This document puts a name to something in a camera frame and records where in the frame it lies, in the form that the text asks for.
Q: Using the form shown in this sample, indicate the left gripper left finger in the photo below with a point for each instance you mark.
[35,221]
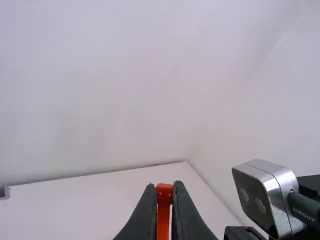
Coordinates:
[143,217]

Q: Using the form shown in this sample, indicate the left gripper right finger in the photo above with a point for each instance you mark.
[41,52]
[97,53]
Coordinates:
[186,217]

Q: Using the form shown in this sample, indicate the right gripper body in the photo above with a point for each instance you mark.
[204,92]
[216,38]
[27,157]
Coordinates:
[245,233]

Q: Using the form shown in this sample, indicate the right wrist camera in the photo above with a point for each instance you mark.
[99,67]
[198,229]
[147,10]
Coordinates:
[252,200]

